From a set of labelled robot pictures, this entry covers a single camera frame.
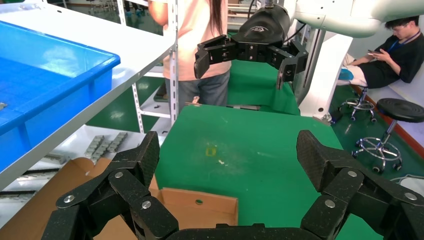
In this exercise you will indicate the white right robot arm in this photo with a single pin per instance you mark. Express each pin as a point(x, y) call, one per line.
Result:
point(348, 16)

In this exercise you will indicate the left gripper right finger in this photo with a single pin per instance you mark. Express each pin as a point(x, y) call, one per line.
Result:
point(348, 185)

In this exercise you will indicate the white metal shelf rack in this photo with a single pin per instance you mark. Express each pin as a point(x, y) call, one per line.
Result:
point(132, 46)

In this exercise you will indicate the person in pink shirt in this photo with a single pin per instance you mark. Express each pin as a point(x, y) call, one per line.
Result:
point(195, 39)

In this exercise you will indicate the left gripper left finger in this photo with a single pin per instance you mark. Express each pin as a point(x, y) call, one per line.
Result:
point(132, 198)

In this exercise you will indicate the metal binder clip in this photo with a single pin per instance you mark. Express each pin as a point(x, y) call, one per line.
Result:
point(195, 100)

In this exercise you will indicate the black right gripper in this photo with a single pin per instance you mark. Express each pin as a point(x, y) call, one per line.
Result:
point(265, 26)

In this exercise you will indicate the blue plastic tray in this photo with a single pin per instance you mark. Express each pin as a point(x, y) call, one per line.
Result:
point(49, 82)

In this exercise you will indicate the black round stool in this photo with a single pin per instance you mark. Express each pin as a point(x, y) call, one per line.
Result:
point(400, 111)

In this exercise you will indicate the grey metal connector strip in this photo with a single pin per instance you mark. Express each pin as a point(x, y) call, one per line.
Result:
point(103, 149)
point(117, 141)
point(92, 147)

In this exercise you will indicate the chrome swivel chair base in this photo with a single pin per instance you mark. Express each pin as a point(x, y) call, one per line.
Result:
point(359, 104)

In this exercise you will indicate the white robot body column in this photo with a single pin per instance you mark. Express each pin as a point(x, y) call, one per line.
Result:
point(326, 76)

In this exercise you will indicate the seated person in black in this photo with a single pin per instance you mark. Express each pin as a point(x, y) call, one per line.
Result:
point(397, 59)

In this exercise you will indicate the brown cardboard box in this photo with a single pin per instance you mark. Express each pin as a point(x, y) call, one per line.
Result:
point(198, 208)

